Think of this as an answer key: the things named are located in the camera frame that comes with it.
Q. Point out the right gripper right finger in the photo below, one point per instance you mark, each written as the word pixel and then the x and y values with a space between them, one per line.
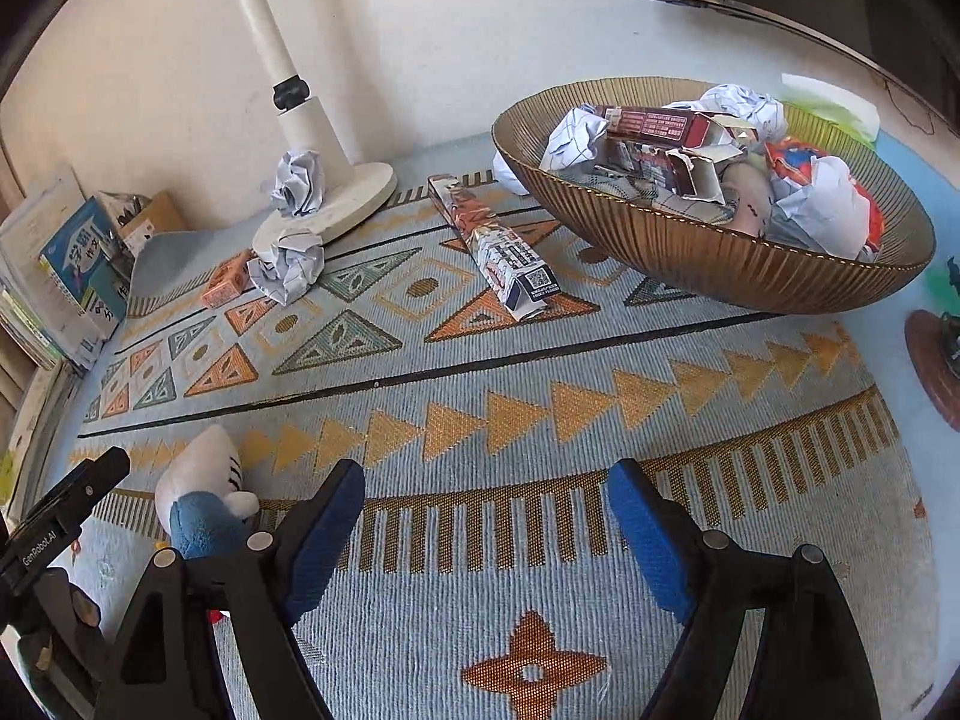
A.
pixel 810 661

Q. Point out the hello kitty plush toy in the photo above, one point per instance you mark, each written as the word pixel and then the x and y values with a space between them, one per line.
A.
pixel 200 498

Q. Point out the paper ball large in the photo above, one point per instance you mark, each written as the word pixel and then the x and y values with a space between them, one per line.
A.
pixel 826 216

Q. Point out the dark red long box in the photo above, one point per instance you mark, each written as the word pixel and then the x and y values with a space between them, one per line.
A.
pixel 665 127

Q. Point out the brown round coaster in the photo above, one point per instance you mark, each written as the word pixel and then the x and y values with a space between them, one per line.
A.
pixel 932 343

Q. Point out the patterned blue woven mat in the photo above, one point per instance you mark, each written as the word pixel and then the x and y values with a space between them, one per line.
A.
pixel 486 577

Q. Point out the tricolor dango plush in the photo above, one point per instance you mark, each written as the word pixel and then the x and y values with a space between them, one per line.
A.
pixel 750 190

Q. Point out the red printed plush pillow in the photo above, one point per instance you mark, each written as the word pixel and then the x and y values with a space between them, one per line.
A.
pixel 792 158

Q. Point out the crumpled paper by bowl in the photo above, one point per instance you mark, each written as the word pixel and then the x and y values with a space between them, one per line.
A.
pixel 503 174

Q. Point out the white desk lamp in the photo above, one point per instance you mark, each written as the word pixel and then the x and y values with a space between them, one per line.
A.
pixel 353 192

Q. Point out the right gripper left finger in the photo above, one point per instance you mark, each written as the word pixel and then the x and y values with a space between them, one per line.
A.
pixel 164 663

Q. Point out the crumpled paper on lamp base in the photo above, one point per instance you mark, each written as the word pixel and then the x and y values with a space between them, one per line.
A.
pixel 299 184

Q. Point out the printed long carton box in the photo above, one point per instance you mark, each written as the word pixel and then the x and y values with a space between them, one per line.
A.
pixel 519 278

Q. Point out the flat lying books stack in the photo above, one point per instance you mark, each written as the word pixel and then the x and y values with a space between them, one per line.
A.
pixel 36 425

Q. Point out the brown ribbed glass bowl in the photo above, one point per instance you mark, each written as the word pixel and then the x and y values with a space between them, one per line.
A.
pixel 723 265

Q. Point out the crumpled paper centre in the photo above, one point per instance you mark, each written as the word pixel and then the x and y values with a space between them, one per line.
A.
pixel 290 267

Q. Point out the standing books stack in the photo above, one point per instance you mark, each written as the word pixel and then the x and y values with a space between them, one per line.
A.
pixel 54 249

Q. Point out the small orange box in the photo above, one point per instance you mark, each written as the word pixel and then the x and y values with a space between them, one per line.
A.
pixel 227 281

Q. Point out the crumpled paper near kitty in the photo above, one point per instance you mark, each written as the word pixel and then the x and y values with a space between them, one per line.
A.
pixel 576 139

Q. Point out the brown cardboard organizer box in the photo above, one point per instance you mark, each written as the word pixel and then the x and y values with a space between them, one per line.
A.
pixel 161 215

